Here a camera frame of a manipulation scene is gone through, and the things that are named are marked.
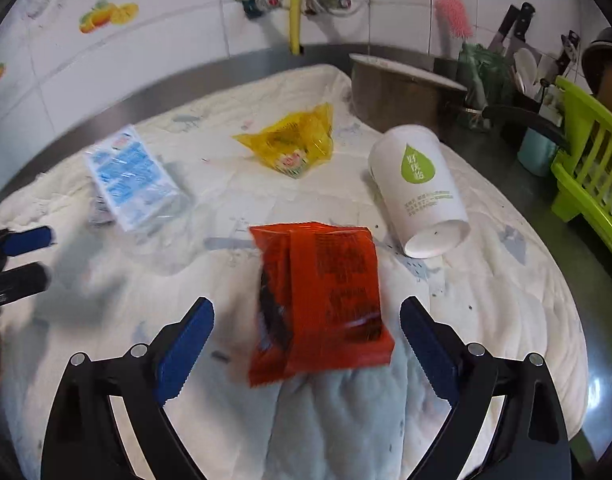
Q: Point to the pink bottle brush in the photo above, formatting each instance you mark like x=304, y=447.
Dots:
x=453, y=14

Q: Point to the blue white milk carton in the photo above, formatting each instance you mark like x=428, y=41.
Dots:
x=132, y=182

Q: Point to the yellow plastic wrapper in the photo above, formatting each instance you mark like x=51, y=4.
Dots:
x=295, y=143

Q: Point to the red snack packet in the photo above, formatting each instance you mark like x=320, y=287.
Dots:
x=319, y=302

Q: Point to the dark metal wok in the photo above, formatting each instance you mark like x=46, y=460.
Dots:
x=596, y=58

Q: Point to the white paper cup green logo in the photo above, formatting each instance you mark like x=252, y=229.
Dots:
x=421, y=197

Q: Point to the green utensil jar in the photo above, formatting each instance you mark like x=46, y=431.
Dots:
x=488, y=80

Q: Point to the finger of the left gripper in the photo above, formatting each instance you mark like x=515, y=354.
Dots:
x=24, y=281
x=14, y=244

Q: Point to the steel pot with lid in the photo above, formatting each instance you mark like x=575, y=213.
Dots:
x=386, y=94

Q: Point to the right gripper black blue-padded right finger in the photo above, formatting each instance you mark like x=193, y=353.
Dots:
x=530, y=440

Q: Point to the black handled cleaver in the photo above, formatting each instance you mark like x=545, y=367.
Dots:
x=515, y=24

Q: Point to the yellow gas pipe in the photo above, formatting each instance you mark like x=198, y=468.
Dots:
x=294, y=26

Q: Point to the teal cup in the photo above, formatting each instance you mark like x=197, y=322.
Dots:
x=536, y=153

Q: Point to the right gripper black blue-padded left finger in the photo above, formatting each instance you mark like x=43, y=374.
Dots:
x=82, y=440

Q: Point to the lime green dish rack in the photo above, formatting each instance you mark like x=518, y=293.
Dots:
x=584, y=170

